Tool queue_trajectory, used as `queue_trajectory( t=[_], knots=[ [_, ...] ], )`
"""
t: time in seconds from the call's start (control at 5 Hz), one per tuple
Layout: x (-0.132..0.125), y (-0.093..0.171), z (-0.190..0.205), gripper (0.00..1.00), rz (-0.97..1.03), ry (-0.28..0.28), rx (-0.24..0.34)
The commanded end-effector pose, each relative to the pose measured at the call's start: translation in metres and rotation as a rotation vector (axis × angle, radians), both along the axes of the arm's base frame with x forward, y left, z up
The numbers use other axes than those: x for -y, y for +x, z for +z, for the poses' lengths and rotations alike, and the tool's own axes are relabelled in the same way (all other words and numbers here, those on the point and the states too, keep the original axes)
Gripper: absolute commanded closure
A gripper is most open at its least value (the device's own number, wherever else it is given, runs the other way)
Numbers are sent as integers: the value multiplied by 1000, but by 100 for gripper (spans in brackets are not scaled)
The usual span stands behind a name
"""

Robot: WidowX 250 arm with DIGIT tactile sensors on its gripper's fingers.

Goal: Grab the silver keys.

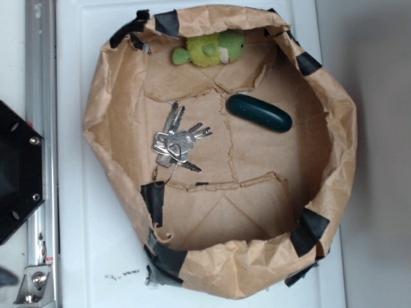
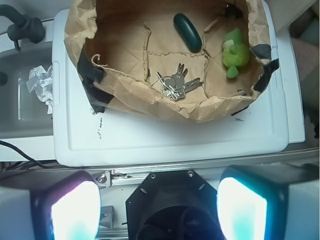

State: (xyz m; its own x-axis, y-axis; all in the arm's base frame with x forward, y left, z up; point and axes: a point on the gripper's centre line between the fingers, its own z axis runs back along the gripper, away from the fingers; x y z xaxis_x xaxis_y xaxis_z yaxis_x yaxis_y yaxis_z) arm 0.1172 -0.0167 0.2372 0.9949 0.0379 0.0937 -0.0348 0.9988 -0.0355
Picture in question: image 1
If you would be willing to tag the silver key bunch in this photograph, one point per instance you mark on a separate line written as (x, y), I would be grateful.
(173, 145)

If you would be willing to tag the brown paper bag bin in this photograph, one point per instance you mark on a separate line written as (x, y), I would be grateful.
(266, 204)

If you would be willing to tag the dark green oval case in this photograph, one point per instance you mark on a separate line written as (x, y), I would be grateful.
(259, 112)

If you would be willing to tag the green plush toy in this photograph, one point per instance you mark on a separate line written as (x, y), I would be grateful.
(208, 50)

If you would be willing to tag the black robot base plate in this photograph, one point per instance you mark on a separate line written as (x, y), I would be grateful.
(21, 172)

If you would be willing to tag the aluminium extrusion rail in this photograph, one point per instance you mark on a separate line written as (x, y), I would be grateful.
(41, 112)

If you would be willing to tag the silver corner bracket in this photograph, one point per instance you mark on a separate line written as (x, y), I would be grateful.
(36, 289)

